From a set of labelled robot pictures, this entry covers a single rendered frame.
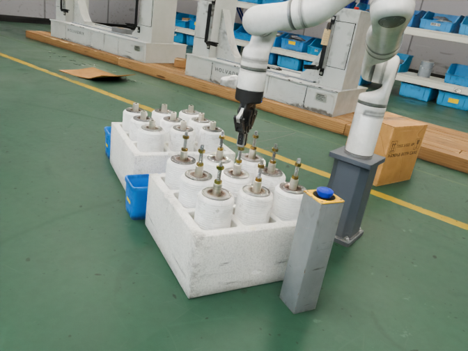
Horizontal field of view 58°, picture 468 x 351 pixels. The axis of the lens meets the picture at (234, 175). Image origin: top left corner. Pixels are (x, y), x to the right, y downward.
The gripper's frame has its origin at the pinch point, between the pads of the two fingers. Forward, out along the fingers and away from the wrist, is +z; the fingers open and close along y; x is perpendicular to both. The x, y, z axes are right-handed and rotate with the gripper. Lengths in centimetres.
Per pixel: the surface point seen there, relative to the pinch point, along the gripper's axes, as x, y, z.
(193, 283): -2.3, -26.8, 31.1
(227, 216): -5.5, -18.2, 14.8
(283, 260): -19.5, -6.8, 28.8
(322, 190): -26.1, -14.4, 2.8
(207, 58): 117, 224, 8
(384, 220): -45, 58, 36
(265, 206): -12.7, -10.3, 12.9
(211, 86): 106, 214, 28
